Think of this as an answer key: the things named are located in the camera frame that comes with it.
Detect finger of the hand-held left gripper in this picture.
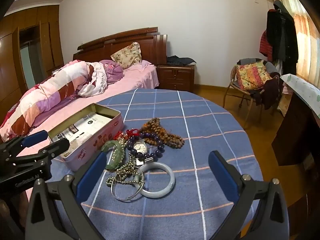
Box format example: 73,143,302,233
0,130,48,158
10,138,70,171

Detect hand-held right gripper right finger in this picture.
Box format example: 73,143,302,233
208,151,290,240

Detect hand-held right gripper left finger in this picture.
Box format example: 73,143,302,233
24,151,108,240

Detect green jade ornament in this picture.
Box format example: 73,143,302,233
101,140,125,172

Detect pink tin box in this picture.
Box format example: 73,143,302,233
47,103,125,172

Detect pearl bead chain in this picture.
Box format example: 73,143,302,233
106,155,144,187

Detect silver bangle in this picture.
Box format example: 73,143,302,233
111,170,145,202

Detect red bead bracelet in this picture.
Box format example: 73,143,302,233
114,131,128,142

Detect purple bead bracelet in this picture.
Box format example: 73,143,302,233
127,134,165,162

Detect white jade bangle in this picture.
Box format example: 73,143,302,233
139,162,175,197

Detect silver wristwatch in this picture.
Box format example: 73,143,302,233
134,141,154,167

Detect red knot cord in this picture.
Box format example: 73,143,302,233
125,128,141,138

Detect brown wooden bead necklace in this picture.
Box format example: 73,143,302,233
140,117,185,147

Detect newspaper sheet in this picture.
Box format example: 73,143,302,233
51,112,114,155

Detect pink patchwork quilt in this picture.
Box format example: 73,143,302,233
0,59,97,142

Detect blue plaid tablecloth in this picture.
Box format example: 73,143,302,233
46,88,264,240

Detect white floral cloth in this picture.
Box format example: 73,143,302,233
77,62,108,98

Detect dark wooden desk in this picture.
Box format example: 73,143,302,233
271,85,320,167

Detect purple blanket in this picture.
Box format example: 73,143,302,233
100,59,125,85

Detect wooden wardrobe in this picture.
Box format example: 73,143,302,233
0,4,64,128

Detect dark red garment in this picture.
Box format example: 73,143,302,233
250,72,280,110

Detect rattan chair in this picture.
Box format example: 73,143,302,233
223,59,278,123

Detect colourful patchwork cushion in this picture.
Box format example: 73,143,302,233
236,60,272,91

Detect bed with pink sheet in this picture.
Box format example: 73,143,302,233
0,60,160,200

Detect wooden nightstand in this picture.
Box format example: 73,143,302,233
156,64,195,89

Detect floral pillow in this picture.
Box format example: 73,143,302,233
110,42,143,69

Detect pale patterned desk cover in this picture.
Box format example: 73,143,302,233
280,74,320,118

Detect wooden headboard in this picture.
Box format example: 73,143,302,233
73,26,168,67

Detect dark folded clothes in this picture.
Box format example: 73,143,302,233
166,55,197,67

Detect red hanging jacket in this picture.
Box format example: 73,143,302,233
259,30,274,58

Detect black hanging coat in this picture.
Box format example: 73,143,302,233
265,0,299,74

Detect patterned curtain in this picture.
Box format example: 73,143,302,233
265,0,320,85

